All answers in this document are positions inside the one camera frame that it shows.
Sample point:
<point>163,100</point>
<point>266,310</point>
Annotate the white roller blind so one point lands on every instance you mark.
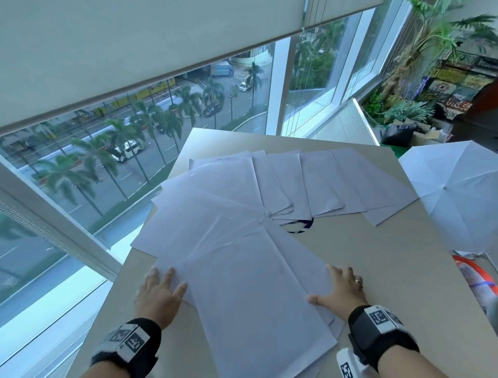
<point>136,50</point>

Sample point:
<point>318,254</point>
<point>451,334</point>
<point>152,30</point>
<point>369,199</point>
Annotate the group of colourful signs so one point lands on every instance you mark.
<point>463,81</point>

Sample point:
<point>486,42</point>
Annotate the white window mullion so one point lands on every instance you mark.
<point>277,89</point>

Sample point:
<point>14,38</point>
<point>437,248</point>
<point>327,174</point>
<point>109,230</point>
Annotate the low green leafy plants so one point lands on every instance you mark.
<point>404,109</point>

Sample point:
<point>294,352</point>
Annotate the tall green palm plant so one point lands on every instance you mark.
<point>424,43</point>

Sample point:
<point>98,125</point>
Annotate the white van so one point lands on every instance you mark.
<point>127,151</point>

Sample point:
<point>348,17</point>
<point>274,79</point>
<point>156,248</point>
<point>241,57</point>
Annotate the brown cardboard box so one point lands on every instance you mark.
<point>430,136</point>

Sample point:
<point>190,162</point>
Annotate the spread of white paper sheets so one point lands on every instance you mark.
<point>241,296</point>

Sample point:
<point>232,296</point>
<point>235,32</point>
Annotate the person's left forearm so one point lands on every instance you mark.
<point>102,370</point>

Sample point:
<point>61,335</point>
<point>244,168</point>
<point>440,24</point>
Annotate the person's right thumb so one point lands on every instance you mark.
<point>318,300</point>

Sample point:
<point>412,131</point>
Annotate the person's right hand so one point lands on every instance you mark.
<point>344,298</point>

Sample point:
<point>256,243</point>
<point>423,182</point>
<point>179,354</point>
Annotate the white open umbrella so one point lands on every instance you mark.
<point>455,187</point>

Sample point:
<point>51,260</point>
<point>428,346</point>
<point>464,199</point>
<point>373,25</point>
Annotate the person's right forearm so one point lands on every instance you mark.
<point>408,364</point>

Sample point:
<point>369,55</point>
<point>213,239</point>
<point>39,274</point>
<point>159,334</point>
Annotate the blue white round sticker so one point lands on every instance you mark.
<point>299,225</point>

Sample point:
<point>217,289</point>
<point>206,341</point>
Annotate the row of street palm trees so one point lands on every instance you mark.
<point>128,136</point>

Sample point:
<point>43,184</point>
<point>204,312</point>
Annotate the person's left hand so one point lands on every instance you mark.
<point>157,298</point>

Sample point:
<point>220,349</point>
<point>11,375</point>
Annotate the white window sill frame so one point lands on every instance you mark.
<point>54,226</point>

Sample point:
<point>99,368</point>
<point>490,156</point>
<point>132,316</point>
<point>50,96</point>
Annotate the black car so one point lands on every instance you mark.
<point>212,109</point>

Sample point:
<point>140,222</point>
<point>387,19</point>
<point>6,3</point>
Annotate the person's right middle finger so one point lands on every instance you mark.
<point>349,274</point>

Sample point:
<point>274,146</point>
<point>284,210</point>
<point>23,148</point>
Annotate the black wristband with marker tag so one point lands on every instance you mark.
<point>130,338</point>
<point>379,331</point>

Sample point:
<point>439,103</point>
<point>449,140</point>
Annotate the person's left thumb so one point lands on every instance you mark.
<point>178,293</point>

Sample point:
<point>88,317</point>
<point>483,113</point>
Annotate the black bag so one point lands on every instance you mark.
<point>397,135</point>

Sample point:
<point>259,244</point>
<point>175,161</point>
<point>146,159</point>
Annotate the dark brown cabinet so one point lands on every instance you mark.
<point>482,117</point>

